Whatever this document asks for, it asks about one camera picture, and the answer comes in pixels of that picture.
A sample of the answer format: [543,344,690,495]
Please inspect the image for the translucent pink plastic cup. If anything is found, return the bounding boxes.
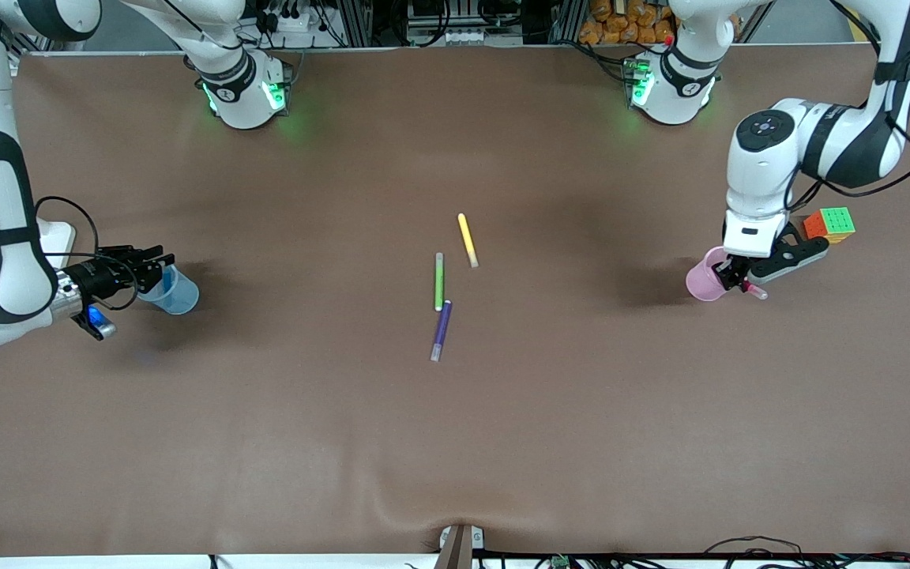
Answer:
[685,245,750,303]

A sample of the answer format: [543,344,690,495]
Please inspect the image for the translucent blue plastic cup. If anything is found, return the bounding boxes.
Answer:
[139,262,201,316]

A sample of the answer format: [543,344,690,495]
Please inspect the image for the white desk lamp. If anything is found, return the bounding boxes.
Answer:
[35,220,77,273]

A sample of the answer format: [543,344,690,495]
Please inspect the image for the colourful puzzle cube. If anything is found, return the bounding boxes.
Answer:
[803,206,857,247]

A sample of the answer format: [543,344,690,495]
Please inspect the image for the yellow marker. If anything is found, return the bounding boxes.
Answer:
[457,212,480,269]

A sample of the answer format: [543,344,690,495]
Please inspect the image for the orange snack bags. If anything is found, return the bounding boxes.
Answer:
[578,0,678,47]

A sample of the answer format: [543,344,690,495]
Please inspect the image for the white power strip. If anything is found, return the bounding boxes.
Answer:
[261,5,330,37]

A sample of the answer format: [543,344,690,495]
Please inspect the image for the purple marker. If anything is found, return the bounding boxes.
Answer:
[429,299,454,364]

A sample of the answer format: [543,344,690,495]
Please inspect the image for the white terminal block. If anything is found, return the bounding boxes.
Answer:
[407,27,488,47]

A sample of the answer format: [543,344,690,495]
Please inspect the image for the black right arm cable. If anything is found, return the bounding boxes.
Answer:
[34,195,101,274]

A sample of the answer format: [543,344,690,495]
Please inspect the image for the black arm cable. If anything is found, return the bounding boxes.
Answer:
[785,0,910,216]
[34,195,101,274]

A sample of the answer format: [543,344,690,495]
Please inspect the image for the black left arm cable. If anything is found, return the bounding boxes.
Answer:
[785,0,910,216]

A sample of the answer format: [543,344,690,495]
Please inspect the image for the black cable under table edge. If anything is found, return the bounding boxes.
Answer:
[703,536,805,559]

